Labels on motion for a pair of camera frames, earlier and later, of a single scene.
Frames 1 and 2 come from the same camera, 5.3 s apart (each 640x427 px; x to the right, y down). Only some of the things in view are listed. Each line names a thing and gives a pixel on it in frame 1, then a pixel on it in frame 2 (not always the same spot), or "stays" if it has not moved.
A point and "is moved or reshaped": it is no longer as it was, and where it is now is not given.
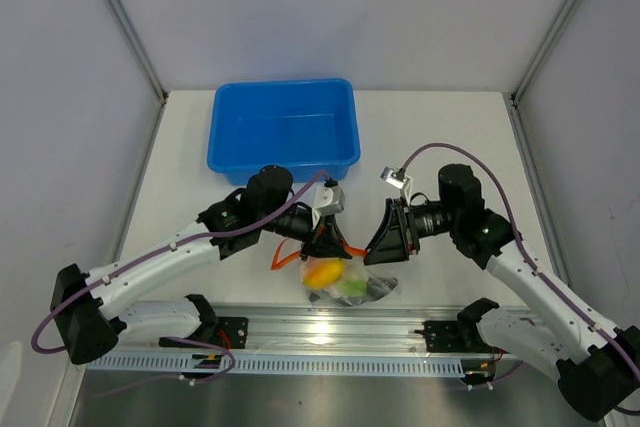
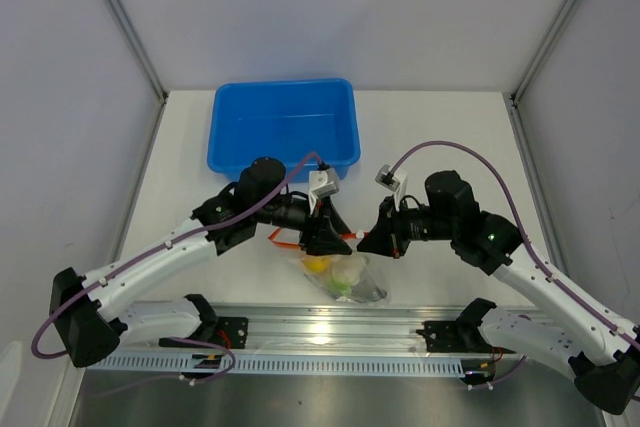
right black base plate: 455,336 stays
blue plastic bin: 305,126 stays
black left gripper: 326,242 stays
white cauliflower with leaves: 355,278 is moved or reshaped
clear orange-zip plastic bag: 338,282 is moved or reshaped
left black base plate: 230,332 stays
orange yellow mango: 320,273 is moved or reshaped
